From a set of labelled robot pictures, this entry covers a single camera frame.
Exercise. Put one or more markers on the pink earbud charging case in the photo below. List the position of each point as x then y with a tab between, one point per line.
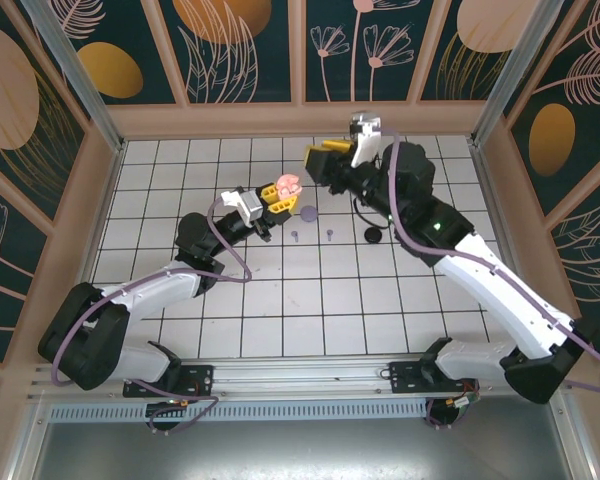
283	181

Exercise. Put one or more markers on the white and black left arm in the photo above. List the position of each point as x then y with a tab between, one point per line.
150	295

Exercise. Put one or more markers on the aluminium corner post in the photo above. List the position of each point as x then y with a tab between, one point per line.
509	75
77	75

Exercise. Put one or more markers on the grey metal sheet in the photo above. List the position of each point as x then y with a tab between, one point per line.
300	455

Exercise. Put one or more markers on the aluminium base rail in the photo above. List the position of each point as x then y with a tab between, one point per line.
300	372

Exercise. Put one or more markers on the black earbud charging case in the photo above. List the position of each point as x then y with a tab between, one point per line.
373	235

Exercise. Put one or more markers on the purple earbud charging case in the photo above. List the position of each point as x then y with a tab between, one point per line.
309	214

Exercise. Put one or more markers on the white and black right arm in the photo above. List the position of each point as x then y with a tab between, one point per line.
500	300

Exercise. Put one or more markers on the aluminium table edge rail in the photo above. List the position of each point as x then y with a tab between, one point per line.
481	175

